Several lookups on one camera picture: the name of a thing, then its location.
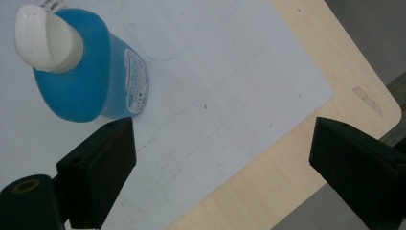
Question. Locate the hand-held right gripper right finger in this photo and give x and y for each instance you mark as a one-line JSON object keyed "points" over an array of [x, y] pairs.
{"points": [[360, 169]]}

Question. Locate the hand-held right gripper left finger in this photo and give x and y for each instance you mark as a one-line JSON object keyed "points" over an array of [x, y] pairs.
{"points": [[95, 172]]}

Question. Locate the blue bottle with white cap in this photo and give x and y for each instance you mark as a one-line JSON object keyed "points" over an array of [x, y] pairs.
{"points": [[79, 89]]}

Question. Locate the grey gridded floor mat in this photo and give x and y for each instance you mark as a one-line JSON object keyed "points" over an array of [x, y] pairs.
{"points": [[397, 92]]}

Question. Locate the white table mat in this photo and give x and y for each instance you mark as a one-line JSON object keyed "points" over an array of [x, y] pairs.
{"points": [[207, 80]]}

